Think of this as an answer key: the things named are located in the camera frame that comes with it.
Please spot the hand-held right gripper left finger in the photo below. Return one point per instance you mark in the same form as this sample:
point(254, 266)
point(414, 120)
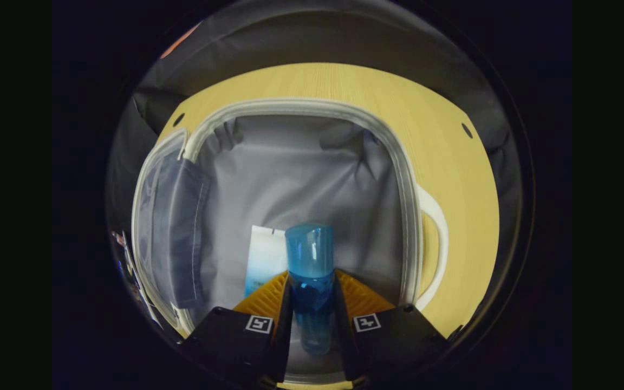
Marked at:
point(236, 341)

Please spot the white blue cream tube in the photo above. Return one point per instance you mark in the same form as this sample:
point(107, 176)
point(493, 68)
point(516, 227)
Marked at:
point(264, 254)

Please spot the blue lotion bottle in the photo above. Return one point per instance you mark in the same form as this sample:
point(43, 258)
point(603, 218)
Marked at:
point(309, 260)

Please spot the small white suitcase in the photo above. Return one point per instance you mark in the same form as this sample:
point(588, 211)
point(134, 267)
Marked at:
point(301, 173)

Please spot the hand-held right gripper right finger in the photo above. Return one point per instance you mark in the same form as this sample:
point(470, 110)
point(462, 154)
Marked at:
point(393, 338)

